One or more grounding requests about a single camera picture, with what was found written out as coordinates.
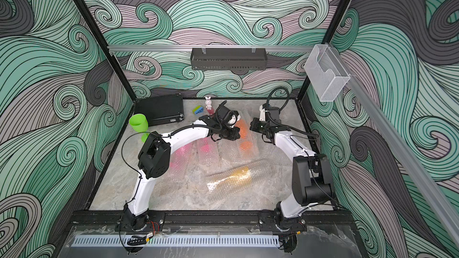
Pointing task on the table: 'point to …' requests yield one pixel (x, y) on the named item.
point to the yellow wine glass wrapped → (241, 177)
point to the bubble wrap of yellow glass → (255, 176)
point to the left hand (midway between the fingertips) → (241, 134)
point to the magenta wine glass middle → (205, 148)
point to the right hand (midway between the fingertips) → (250, 122)
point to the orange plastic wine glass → (245, 144)
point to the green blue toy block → (198, 110)
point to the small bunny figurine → (208, 102)
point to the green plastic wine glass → (139, 123)
